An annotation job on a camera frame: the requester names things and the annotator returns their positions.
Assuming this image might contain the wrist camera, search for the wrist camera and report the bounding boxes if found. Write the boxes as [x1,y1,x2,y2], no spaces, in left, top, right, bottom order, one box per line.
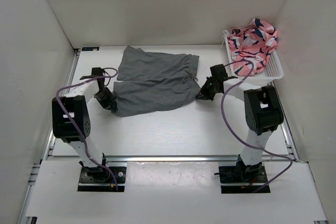
[210,64,228,82]
[91,67,105,81]

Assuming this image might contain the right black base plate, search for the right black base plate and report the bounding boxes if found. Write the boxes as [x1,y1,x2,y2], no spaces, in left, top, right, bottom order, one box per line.
[214,166,270,194]

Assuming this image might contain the white plastic basket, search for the white plastic basket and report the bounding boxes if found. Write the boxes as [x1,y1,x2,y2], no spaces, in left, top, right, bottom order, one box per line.
[222,30,284,84]

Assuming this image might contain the pink patterned shorts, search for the pink patterned shorts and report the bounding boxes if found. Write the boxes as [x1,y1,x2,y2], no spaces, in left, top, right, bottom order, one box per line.
[224,18,278,77]

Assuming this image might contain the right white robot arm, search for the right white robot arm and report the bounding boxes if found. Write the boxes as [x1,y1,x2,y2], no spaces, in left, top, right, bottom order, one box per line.
[196,77,284,182]

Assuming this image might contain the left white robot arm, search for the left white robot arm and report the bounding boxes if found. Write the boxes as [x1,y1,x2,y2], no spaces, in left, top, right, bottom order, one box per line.
[52,75,118,184]

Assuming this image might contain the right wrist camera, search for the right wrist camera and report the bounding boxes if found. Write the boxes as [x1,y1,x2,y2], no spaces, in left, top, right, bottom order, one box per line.
[210,64,228,82]

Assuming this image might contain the grey shorts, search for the grey shorts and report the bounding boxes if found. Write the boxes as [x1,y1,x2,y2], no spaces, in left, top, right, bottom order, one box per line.
[113,46,201,117]

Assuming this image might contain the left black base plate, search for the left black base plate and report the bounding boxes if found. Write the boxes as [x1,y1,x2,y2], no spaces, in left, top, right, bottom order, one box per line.
[77,166,127,193]

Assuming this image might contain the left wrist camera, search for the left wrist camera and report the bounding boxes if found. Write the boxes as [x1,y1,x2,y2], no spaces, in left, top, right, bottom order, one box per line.
[91,67,105,81]

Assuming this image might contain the black corner label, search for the black corner label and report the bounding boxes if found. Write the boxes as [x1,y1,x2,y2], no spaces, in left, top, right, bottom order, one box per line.
[81,47,100,51]

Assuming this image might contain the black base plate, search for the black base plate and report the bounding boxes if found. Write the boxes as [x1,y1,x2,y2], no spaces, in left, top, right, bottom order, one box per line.
[214,166,270,194]
[77,166,127,193]

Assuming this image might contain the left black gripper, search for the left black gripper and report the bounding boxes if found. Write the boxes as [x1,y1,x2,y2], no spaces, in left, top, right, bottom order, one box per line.
[93,87,117,111]

